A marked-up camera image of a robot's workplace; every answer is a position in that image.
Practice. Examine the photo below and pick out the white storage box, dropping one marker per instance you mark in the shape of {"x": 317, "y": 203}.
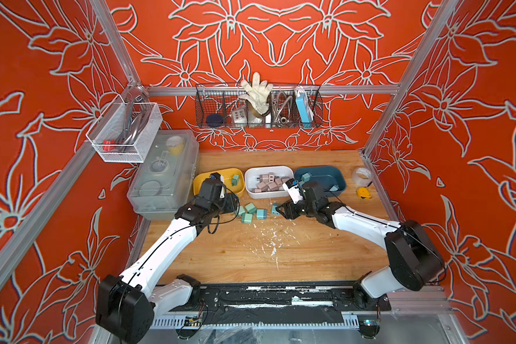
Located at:
{"x": 252, "y": 179}

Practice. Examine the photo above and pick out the white rubber glove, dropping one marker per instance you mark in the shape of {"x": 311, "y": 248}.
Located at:
{"x": 256, "y": 93}

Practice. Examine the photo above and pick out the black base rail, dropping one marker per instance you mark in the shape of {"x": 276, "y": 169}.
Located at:
{"x": 279, "y": 305}

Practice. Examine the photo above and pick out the white wire basket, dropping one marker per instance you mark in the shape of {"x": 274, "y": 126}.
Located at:
{"x": 132, "y": 125}

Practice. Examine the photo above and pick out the black wire basket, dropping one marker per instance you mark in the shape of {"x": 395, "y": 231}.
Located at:
{"x": 215, "y": 102}

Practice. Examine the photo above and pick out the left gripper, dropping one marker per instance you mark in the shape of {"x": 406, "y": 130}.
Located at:
{"x": 231, "y": 202}

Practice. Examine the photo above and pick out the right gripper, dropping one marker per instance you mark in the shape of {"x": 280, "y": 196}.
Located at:
{"x": 286, "y": 206}

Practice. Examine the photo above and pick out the dark blue storage box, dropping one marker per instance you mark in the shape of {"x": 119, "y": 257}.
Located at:
{"x": 326, "y": 176}

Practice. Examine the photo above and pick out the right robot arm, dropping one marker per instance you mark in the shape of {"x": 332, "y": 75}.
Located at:
{"x": 413, "y": 259}

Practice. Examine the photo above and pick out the red object in basket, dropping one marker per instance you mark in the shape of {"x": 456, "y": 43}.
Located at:
{"x": 108, "y": 145}

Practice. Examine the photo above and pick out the white power strip in basket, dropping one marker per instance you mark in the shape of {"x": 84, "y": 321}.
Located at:
{"x": 239, "y": 116}

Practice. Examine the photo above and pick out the clear plastic lidded container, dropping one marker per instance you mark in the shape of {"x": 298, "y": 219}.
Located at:
{"x": 164, "y": 180}

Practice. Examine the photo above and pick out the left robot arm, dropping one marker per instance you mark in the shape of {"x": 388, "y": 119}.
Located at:
{"x": 126, "y": 304}

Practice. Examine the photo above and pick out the clear tape roll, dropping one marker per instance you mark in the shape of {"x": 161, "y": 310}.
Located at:
{"x": 362, "y": 177}

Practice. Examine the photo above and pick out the yellow tape measure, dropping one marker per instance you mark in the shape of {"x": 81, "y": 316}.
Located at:
{"x": 363, "y": 193}

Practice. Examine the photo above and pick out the light blue box in basket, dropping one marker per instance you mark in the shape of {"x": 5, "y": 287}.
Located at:
{"x": 304, "y": 109}

